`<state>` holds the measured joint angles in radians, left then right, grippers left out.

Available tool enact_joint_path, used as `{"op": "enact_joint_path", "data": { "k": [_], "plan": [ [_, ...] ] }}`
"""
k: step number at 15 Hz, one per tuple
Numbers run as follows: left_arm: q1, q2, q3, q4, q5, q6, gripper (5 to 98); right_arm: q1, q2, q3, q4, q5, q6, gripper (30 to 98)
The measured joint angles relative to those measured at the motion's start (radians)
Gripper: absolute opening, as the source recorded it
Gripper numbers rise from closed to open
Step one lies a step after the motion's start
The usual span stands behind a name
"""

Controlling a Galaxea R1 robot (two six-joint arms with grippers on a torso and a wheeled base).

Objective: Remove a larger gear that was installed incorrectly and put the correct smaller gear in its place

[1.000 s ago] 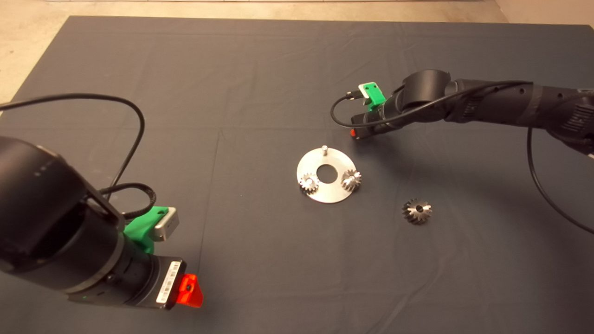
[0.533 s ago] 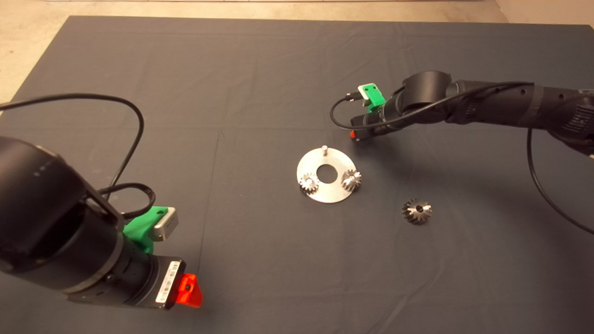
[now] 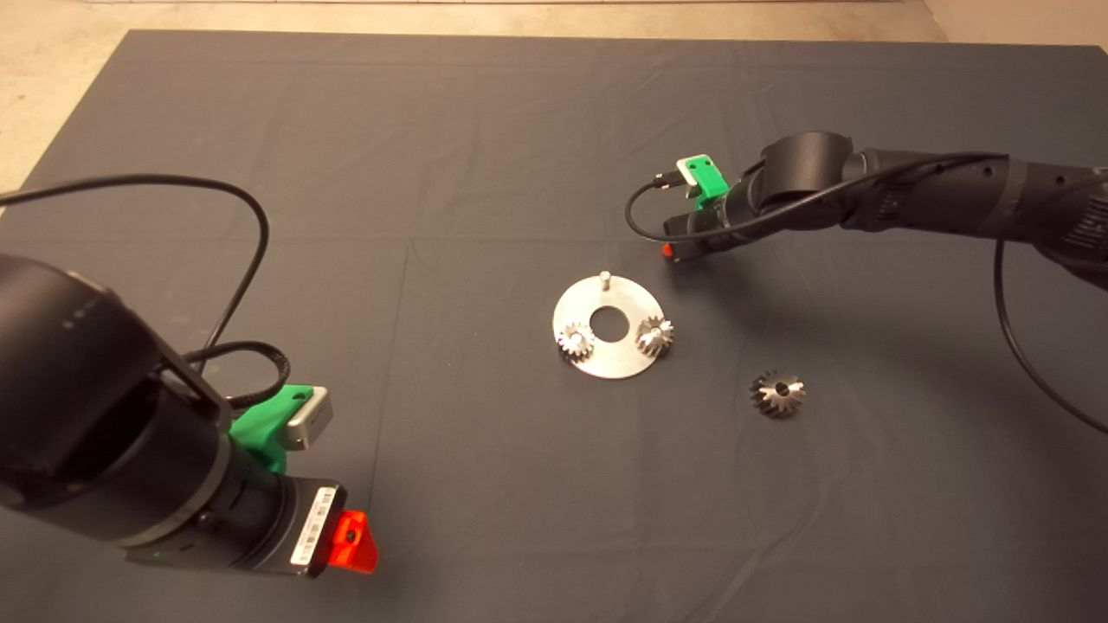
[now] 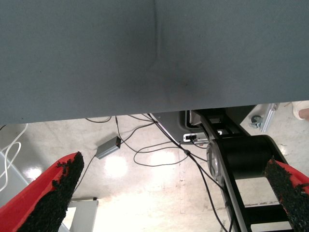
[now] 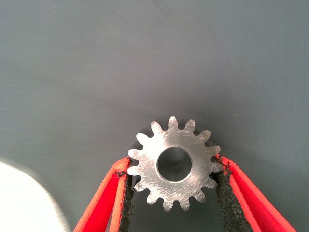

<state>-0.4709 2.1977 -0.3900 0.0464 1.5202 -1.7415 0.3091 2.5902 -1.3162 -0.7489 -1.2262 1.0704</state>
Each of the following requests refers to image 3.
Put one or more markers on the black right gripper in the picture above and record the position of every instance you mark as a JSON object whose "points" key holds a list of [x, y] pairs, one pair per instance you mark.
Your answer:
{"points": [[699, 238]]}

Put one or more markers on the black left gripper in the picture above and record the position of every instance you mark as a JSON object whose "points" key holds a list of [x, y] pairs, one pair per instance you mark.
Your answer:
{"points": [[303, 528]]}

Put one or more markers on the large steel bevel gear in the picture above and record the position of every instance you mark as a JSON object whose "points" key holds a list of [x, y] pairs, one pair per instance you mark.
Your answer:
{"points": [[766, 402]]}

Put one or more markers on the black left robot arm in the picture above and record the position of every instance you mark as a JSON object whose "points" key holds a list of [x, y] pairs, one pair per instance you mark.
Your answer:
{"points": [[86, 389]]}

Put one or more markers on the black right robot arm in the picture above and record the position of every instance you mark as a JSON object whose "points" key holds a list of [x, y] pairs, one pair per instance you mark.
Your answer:
{"points": [[909, 190]]}

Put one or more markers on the small shiny steel gear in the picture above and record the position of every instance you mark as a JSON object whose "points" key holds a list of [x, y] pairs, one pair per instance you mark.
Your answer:
{"points": [[576, 342], [655, 336]]}

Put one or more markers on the round metal plate with pins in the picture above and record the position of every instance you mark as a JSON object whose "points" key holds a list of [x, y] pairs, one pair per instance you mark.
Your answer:
{"points": [[623, 363]]}

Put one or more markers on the dark grey table cloth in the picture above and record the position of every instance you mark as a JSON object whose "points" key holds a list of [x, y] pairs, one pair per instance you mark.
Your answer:
{"points": [[433, 130]]}

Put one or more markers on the silver right camera box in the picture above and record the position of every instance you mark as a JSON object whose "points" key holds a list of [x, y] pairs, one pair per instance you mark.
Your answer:
{"points": [[682, 171]]}

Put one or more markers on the silver camera box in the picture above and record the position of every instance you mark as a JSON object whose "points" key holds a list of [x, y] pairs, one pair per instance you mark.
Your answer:
{"points": [[682, 171], [310, 421]]}

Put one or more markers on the green right camera mount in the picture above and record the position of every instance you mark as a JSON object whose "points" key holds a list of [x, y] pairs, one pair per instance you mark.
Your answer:
{"points": [[710, 180]]}

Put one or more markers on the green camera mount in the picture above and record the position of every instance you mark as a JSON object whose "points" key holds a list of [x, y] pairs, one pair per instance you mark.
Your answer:
{"points": [[710, 180], [260, 428]]}

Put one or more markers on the silver left camera box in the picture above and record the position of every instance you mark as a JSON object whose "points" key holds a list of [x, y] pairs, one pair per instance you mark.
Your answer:
{"points": [[310, 421]]}

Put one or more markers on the green left camera mount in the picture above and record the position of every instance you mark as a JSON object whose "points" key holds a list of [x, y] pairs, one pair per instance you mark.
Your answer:
{"points": [[260, 428]]}

